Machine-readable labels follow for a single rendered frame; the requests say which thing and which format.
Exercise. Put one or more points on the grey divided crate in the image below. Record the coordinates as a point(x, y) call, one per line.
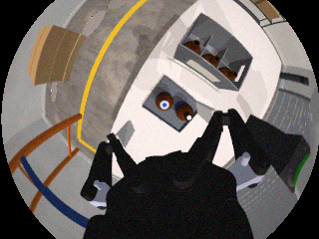
point(220, 40)

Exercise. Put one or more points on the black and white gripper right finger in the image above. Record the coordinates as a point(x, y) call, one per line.
point(251, 164)

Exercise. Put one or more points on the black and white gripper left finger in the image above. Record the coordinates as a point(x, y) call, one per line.
point(99, 181)

